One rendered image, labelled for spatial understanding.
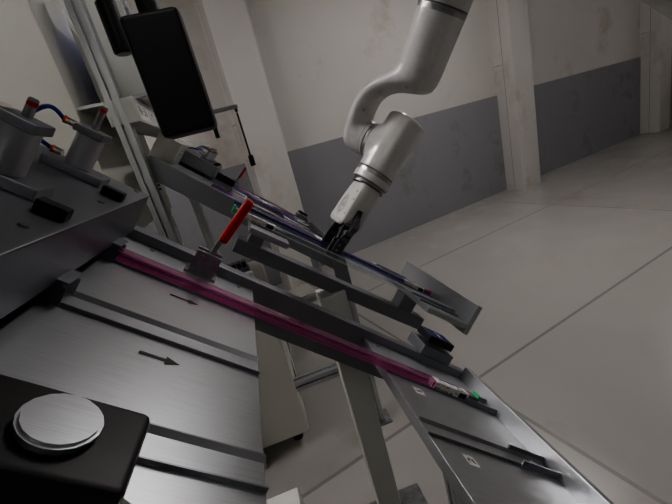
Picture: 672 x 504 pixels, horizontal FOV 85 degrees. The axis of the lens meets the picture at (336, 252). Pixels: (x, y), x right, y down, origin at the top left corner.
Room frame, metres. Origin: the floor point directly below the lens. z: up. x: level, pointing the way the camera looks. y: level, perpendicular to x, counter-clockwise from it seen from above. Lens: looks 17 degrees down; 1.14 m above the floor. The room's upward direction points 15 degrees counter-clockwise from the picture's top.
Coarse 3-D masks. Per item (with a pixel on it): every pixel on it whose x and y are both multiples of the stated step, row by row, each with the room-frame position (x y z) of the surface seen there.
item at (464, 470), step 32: (384, 352) 0.46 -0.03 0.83; (416, 384) 0.39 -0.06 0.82; (416, 416) 0.31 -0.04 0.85; (448, 416) 0.34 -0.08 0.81; (480, 416) 0.38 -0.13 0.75; (448, 448) 0.27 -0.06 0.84; (480, 448) 0.30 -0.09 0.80; (512, 448) 0.32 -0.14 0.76; (448, 480) 0.23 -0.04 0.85; (480, 480) 0.24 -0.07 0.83; (512, 480) 0.26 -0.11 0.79; (544, 480) 0.29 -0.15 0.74
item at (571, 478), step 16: (480, 384) 0.46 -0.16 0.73; (496, 400) 0.42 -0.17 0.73; (496, 416) 0.41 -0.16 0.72; (512, 416) 0.39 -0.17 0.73; (512, 432) 0.37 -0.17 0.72; (528, 432) 0.36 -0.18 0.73; (528, 448) 0.35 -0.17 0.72; (544, 448) 0.33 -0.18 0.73; (544, 464) 0.32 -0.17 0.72; (560, 464) 0.31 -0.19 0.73; (560, 480) 0.30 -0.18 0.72; (576, 480) 0.29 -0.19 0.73; (576, 496) 0.28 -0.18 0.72; (592, 496) 0.27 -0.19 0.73
